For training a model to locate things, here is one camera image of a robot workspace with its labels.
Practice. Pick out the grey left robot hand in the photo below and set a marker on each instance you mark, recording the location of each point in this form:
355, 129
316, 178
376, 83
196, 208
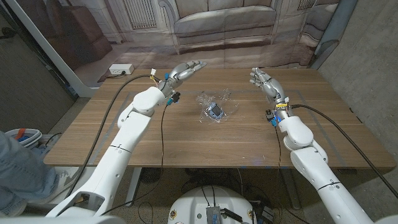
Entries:
180, 74

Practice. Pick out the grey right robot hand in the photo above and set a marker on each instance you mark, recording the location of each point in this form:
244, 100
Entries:
270, 87

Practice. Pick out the clear cellophane sheet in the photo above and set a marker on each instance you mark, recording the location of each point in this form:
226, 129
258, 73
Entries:
217, 104

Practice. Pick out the small blue toy camera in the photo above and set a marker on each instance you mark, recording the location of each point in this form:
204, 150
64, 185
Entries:
215, 111

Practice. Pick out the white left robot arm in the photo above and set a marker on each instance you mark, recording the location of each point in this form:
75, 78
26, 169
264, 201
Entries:
118, 155

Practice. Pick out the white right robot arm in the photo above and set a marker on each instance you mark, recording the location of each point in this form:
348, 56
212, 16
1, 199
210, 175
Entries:
314, 165

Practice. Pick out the printed sofa room backdrop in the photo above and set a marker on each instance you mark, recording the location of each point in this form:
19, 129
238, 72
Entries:
217, 31

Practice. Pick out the white power strip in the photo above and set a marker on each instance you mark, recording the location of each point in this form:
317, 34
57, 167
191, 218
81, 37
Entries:
121, 68

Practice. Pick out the blue-grey rolled backdrop edge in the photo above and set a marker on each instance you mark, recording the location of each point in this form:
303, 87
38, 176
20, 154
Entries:
334, 28

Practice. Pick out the grey table leg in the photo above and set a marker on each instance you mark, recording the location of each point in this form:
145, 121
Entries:
290, 189

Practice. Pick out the white robot torso base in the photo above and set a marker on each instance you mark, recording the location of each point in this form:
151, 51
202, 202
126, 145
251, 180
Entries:
192, 205

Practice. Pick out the grey finned electronics box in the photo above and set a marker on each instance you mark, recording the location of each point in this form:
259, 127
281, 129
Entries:
213, 215

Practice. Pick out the white plastic bucket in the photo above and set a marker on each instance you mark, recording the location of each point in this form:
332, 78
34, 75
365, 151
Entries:
29, 135

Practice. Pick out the person in blue jeans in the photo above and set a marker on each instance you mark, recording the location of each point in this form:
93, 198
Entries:
21, 177

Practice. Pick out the white backdrop frame pole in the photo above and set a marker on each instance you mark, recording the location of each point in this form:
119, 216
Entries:
53, 53

